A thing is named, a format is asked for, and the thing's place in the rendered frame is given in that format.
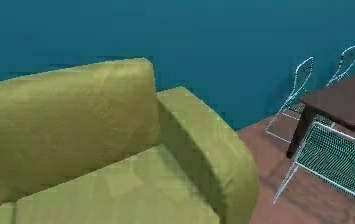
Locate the green sofa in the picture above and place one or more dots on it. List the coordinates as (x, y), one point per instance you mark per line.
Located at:
(85, 133)

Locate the dark brown table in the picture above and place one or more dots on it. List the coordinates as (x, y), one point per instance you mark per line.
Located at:
(345, 103)

